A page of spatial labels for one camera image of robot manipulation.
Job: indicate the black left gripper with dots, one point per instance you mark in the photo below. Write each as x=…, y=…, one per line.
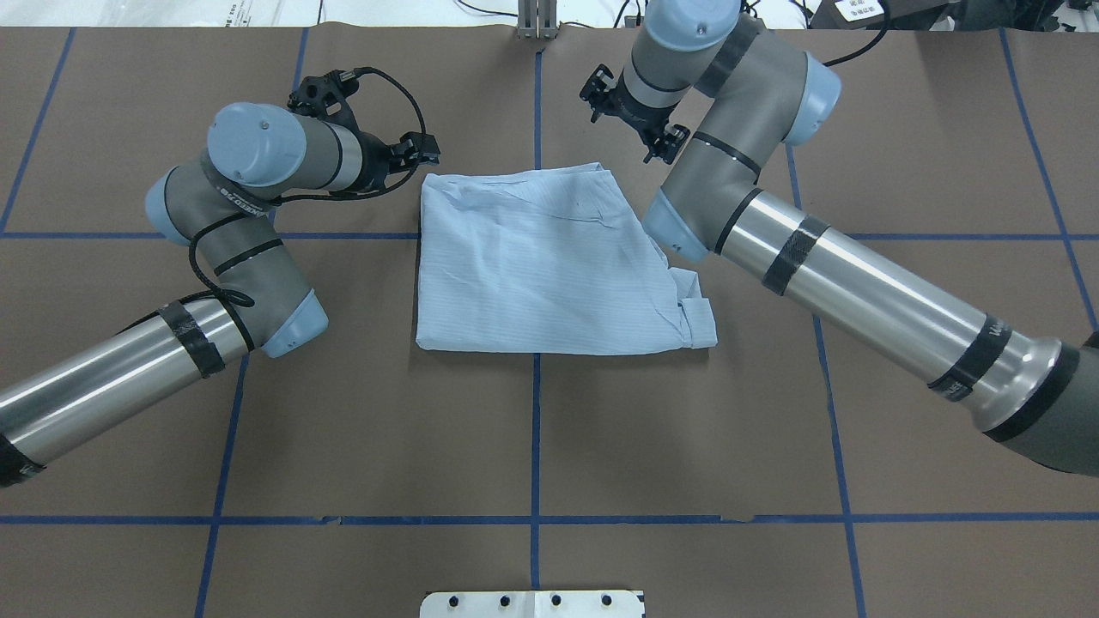
x=375, y=168

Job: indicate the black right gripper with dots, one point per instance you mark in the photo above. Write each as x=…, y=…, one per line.
x=636, y=114

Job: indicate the light blue button shirt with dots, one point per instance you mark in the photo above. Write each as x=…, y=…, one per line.
x=549, y=262

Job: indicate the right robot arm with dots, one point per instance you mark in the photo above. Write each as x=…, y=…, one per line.
x=712, y=92

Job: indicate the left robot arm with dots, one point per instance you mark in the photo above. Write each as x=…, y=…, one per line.
x=257, y=158

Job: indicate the aluminium frame post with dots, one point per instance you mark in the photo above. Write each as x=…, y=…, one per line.
x=537, y=19

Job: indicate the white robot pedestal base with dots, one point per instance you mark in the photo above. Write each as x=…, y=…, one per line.
x=559, y=603

